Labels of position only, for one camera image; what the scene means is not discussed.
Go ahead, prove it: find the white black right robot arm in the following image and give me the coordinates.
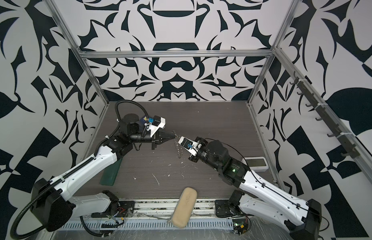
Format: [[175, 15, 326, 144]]
[[179, 137, 323, 240]]

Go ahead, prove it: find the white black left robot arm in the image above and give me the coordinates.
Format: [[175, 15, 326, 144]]
[[10, 100, 176, 240]]

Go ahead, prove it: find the blue notebook with yellow label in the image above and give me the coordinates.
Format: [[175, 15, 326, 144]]
[[138, 116, 148, 129]]

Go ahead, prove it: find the white digital scale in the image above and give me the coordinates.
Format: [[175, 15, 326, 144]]
[[241, 157, 269, 172]]

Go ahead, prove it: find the green case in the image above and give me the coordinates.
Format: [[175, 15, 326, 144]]
[[100, 160, 122, 186]]

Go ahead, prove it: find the beige oblong pouch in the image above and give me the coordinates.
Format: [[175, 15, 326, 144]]
[[171, 187, 197, 229]]

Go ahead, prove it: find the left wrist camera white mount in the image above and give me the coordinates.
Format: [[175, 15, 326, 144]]
[[146, 116, 166, 138]]

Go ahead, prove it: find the perforated white cable tray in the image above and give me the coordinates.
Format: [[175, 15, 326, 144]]
[[62, 218, 234, 232]]

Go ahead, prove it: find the black wall hook rail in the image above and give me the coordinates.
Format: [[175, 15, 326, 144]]
[[291, 72, 360, 159]]

